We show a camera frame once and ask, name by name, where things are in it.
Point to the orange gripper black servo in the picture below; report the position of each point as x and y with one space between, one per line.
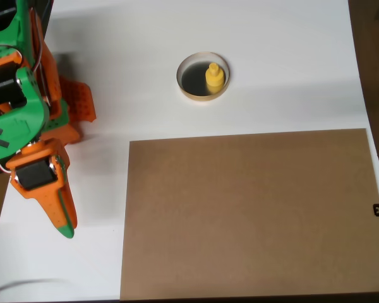
38 175

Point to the small yellow plastic piece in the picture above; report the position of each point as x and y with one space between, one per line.
213 80

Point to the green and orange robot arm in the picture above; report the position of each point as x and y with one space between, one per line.
12 126

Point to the orange robot base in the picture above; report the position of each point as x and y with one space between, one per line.
79 101

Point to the round dish with dark bottom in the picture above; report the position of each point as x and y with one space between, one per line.
192 79

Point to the brown rectangular board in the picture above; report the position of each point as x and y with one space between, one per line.
249 214

